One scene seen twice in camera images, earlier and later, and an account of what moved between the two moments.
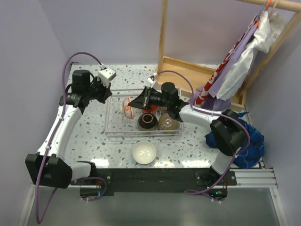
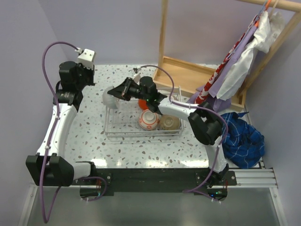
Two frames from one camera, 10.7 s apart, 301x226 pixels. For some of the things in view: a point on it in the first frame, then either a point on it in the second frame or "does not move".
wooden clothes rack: (192, 79) does not move
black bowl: (166, 123) does not move
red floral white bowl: (126, 110) → (148, 120)
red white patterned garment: (203, 94) does not move
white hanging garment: (271, 27) does not move
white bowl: (144, 152) → (109, 100)
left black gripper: (103, 92) → (87, 76)
